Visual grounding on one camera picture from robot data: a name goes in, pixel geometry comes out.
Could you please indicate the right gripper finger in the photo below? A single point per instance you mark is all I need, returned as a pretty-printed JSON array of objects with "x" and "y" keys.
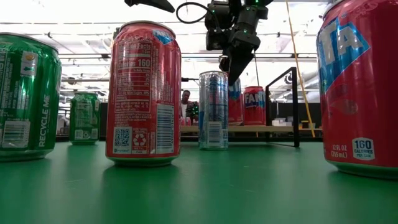
[
  {"x": 224, "y": 63},
  {"x": 239, "y": 63}
]

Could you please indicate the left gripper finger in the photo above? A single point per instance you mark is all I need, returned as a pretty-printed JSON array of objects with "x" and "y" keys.
[{"x": 149, "y": 2}]

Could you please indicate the silver blue energy drink can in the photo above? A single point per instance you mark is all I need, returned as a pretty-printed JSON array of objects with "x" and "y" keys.
[{"x": 214, "y": 112}]

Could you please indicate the white box stack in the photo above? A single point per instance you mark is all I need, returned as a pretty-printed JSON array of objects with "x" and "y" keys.
[{"x": 281, "y": 123}]

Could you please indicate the wooden shelf with black frame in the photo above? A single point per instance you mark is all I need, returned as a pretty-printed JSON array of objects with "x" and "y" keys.
[{"x": 280, "y": 129}]

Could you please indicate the green soda can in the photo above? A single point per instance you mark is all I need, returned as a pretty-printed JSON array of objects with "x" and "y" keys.
[
  {"x": 84, "y": 118},
  {"x": 28, "y": 93}
]

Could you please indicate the black cabinet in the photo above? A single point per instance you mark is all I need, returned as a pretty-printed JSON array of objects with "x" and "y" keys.
[{"x": 286, "y": 112}]

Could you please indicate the round black wall fixture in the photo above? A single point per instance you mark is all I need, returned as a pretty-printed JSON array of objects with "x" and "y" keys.
[{"x": 287, "y": 79}]

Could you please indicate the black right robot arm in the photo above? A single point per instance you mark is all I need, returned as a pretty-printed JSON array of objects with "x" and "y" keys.
[{"x": 224, "y": 14}]

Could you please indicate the small black box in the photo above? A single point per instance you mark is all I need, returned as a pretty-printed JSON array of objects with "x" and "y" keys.
[{"x": 305, "y": 125}]

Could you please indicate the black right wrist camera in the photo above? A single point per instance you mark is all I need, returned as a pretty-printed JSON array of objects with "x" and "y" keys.
[{"x": 214, "y": 40}]

